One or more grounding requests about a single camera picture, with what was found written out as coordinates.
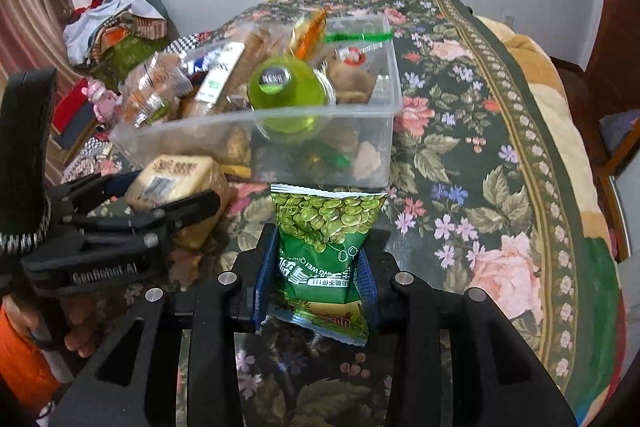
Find brown wooden wardrobe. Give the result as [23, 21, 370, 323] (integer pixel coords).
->
[581, 0, 640, 110]

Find pile of clothes on chair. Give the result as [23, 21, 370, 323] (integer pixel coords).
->
[62, 0, 168, 62]

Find blue white foil snack packet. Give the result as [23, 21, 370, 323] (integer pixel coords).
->
[191, 51, 222, 74]

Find pink toy rabbit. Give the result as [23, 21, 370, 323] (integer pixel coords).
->
[86, 76, 122, 124]

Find red cloth flowers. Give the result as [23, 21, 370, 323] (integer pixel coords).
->
[75, 0, 112, 15]

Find grey cloth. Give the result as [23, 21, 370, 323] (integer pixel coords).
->
[598, 109, 640, 154]

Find red box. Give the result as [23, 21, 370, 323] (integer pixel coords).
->
[51, 83, 90, 134]

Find dark floral blanket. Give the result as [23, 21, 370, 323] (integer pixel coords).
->
[95, 0, 591, 427]

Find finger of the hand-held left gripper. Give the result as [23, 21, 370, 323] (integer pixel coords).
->
[47, 171, 147, 215]
[70, 188, 222, 254]

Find clear bag of brown pastries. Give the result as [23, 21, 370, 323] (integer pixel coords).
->
[121, 51, 195, 128]

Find white green snack packet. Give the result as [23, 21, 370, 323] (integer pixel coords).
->
[194, 41, 247, 104]

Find green jelly cup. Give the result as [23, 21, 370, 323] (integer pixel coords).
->
[249, 56, 337, 138]

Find green pea snack packet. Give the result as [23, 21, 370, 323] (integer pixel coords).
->
[269, 183, 389, 349]

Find clear zip bag brown snacks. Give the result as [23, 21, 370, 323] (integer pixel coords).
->
[324, 15, 397, 106]

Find pile of coloured clothes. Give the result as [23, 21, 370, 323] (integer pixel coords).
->
[87, 14, 171, 80]

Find grey box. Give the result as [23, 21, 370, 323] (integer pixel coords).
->
[59, 112, 97, 148]

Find clear plastic storage box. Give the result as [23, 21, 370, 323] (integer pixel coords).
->
[109, 14, 402, 188]

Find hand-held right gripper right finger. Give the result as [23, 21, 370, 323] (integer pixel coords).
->
[357, 227, 593, 427]

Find striped brown curtain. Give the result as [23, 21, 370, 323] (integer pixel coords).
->
[0, 0, 77, 75]

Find yellow label bread packet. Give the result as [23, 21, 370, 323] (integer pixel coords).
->
[124, 155, 232, 250]

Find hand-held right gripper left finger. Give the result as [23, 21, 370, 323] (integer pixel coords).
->
[47, 224, 281, 427]

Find person's left hand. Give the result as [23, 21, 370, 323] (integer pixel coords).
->
[60, 294, 104, 359]

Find orange snack packet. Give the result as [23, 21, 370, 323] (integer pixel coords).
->
[289, 8, 328, 61]

